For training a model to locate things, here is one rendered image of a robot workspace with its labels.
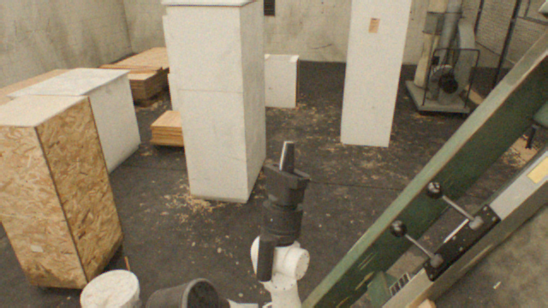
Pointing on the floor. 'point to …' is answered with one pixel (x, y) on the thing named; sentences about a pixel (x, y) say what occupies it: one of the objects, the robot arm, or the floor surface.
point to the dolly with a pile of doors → (167, 130)
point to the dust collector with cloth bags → (443, 61)
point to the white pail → (111, 290)
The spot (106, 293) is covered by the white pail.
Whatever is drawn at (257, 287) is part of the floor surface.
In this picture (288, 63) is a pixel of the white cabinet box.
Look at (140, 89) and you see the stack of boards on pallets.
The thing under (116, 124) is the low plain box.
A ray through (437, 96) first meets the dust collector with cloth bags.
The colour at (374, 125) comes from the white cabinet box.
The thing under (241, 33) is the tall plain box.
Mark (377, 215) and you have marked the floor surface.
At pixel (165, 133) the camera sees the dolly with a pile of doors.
